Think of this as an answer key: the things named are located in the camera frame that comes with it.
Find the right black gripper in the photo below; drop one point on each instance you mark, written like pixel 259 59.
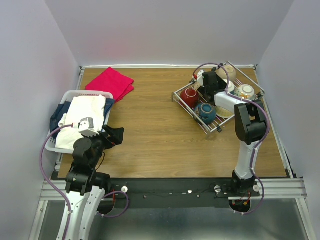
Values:
pixel 222 84

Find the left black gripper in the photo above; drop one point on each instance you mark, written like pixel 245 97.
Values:
pixel 116 138

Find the white floral bowl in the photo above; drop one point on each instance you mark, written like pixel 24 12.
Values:
pixel 245 91

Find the teal white bowl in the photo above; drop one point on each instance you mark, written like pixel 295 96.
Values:
pixel 230 85

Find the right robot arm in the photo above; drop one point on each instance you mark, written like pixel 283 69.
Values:
pixel 252 126

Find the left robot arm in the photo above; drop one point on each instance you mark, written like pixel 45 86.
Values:
pixel 85 187

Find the plain beige bowl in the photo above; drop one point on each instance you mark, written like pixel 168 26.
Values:
pixel 230 71

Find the beige bowl with drawing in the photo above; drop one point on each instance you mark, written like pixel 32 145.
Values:
pixel 197 85

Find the red bowl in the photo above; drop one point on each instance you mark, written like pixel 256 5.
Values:
pixel 190 96

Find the cream striped bowl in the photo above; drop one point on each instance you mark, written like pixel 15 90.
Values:
pixel 223 113

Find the white cloth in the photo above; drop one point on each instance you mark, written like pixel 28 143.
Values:
pixel 81 107

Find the red folded cloth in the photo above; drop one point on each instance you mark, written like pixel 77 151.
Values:
pixel 113 82

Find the navy blue garment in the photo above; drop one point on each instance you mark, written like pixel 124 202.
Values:
pixel 64 107

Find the white laundry basket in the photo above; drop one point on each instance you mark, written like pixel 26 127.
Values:
pixel 68 96

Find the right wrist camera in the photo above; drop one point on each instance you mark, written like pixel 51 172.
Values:
pixel 197 77

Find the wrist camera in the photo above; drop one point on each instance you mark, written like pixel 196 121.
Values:
pixel 86 127
pixel 197 77

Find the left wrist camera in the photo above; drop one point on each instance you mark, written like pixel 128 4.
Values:
pixel 86 127

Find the wire dish rack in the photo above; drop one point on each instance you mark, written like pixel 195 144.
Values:
pixel 218 123

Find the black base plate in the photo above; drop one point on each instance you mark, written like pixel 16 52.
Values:
pixel 170 193

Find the aluminium frame rail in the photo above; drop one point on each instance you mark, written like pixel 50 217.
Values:
pixel 274 188

